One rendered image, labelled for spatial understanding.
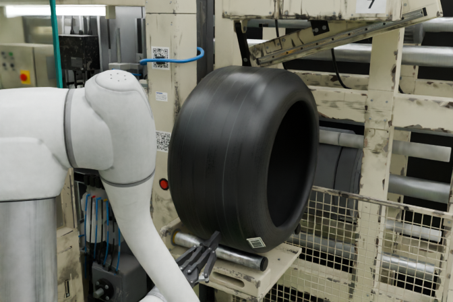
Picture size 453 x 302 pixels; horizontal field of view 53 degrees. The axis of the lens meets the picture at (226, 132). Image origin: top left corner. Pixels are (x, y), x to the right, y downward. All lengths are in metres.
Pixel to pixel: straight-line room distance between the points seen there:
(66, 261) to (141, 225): 0.91
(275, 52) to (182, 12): 0.42
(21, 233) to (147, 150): 0.23
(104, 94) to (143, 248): 0.33
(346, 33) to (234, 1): 0.41
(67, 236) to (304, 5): 1.15
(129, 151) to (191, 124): 0.57
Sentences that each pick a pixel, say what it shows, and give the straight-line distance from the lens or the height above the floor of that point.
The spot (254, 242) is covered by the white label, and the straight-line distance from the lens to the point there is 1.35.
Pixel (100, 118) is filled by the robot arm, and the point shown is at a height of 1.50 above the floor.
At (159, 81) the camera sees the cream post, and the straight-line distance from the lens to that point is 1.56.
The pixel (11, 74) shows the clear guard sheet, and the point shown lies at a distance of 1.52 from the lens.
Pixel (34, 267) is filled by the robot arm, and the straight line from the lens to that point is 0.78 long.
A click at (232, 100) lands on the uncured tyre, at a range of 1.28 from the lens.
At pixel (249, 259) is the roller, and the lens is 1.47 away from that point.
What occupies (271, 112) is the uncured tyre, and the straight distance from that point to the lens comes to 1.26.
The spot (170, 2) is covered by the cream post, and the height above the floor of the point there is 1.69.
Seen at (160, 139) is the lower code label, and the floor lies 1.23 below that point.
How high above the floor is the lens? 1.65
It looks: 15 degrees down
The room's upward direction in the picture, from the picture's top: straight up
